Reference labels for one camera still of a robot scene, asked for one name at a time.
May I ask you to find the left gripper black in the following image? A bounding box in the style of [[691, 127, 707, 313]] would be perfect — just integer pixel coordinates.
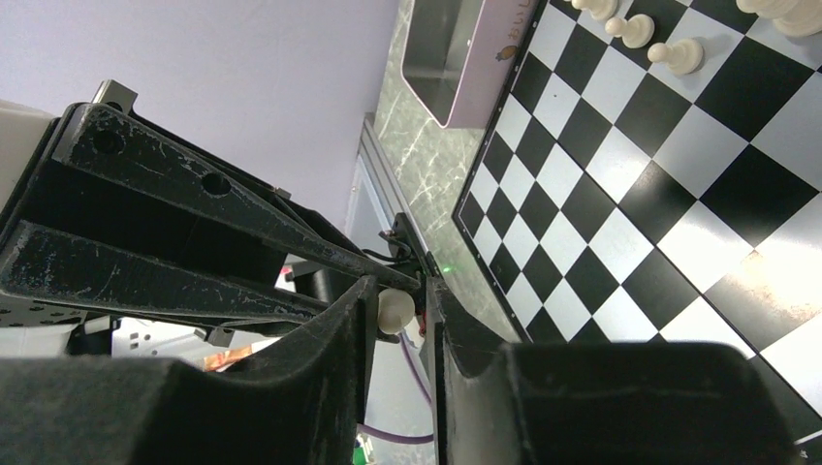
[[1, 81, 421, 334]]

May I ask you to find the black white chess board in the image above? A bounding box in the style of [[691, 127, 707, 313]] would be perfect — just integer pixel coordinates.
[[454, 1, 821, 446]]

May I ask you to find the white pawn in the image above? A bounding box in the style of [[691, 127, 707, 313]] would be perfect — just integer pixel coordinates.
[[377, 289, 415, 334]]

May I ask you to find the aluminium frame rail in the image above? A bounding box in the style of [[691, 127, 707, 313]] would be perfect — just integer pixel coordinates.
[[343, 112, 406, 256]]

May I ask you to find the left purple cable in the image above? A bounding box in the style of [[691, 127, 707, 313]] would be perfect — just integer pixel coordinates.
[[356, 330, 438, 446]]

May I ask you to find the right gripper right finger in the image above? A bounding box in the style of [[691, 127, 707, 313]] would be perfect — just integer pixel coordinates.
[[427, 277, 803, 464]]

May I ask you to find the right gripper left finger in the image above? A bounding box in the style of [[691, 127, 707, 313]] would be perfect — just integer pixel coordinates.
[[1, 276, 378, 464]]

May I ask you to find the white pawn file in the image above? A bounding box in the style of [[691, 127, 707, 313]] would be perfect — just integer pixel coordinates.
[[647, 38, 704, 76], [605, 14, 655, 49]]

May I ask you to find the pink metal tin tray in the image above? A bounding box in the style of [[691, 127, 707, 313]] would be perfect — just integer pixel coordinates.
[[401, 0, 540, 129]]

